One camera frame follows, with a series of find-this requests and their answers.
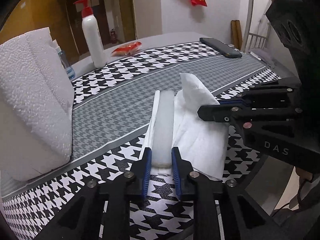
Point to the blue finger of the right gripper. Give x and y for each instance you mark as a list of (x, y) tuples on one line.
[(223, 112), (278, 92)]

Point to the white red pump bottle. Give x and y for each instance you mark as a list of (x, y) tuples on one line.
[(92, 35)]

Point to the white styrofoam box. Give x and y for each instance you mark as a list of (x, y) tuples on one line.
[(36, 106)]

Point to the red snack packet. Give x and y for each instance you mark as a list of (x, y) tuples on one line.
[(127, 49)]

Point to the white towel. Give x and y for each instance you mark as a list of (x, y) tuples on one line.
[(202, 143)]

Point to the houndstooth table mat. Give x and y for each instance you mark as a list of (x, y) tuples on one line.
[(112, 110)]

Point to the person's right hand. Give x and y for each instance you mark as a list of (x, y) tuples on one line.
[(303, 175)]

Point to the metal bed frame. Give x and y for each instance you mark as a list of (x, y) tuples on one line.
[(254, 25)]

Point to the black smartphone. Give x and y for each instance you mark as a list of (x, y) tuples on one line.
[(221, 47)]

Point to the red fire extinguisher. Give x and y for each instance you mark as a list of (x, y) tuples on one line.
[(113, 36)]

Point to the wooden sticks by wall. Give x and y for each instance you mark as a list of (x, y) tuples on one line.
[(236, 34)]

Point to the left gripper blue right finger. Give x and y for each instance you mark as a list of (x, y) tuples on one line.
[(203, 192)]

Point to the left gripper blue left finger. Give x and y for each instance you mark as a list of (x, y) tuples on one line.
[(131, 186)]

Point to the white foam strip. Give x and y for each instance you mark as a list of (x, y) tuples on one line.
[(163, 130)]

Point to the light blue tissue pack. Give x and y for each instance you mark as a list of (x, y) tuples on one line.
[(68, 68)]

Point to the wooden wardrobe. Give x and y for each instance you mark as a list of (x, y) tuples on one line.
[(30, 15)]

